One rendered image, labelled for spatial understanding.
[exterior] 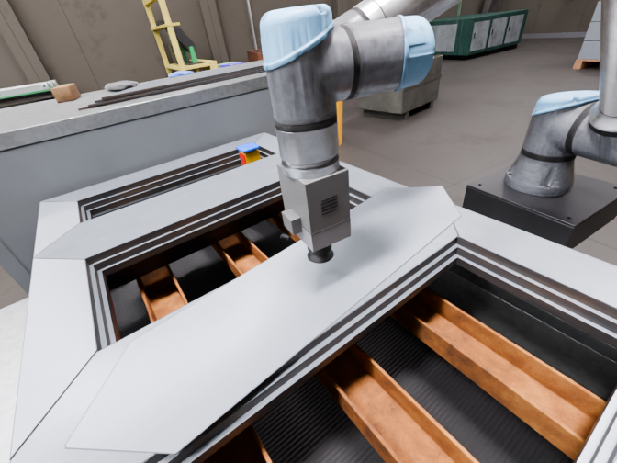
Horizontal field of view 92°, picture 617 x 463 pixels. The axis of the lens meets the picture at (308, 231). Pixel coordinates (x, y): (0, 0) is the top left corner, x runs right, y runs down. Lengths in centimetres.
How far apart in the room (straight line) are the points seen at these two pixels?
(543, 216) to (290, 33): 73
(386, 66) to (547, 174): 66
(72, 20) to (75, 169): 635
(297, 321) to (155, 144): 87
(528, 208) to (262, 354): 72
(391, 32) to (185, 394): 46
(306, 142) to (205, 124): 86
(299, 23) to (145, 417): 44
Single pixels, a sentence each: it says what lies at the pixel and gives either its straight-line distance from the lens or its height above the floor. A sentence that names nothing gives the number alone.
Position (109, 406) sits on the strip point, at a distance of 46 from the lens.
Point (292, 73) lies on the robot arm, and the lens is 33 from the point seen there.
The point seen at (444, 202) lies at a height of 86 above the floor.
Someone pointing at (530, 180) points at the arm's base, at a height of 81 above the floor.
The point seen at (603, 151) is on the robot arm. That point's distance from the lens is 87.
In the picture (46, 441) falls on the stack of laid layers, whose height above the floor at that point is 86.
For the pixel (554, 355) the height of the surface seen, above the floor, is 58.
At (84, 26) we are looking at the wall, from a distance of 741.
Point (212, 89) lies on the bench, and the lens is 118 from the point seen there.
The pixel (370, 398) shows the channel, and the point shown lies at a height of 68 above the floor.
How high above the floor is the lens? 120
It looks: 35 degrees down
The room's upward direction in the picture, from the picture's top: 8 degrees counter-clockwise
